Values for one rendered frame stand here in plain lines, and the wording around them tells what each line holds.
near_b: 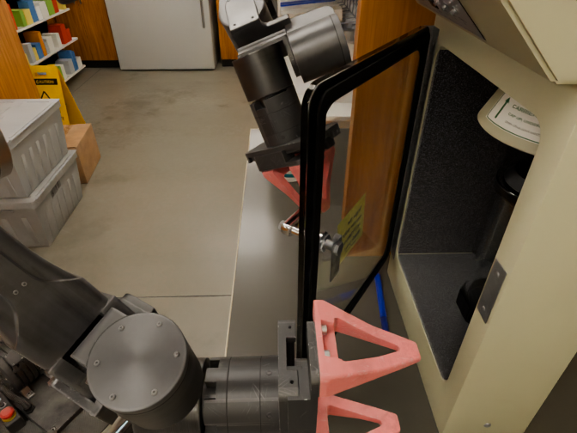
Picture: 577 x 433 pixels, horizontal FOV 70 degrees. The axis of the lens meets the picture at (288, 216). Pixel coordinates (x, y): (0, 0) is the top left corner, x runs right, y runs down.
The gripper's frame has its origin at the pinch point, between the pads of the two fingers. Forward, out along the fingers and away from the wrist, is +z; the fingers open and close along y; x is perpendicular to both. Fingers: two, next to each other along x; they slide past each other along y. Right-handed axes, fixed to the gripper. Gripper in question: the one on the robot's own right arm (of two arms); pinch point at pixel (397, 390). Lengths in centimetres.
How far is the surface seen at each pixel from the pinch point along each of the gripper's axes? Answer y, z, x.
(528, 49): 22.9, 7.5, 9.5
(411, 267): -18.6, 13.4, 33.8
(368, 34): 16.2, 4.6, 45.9
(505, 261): 3.9, 12.0, 10.2
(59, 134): -71, -138, 212
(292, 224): 0.6, -7.4, 21.1
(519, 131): 12.9, 14.8, 19.0
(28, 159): -69, -138, 176
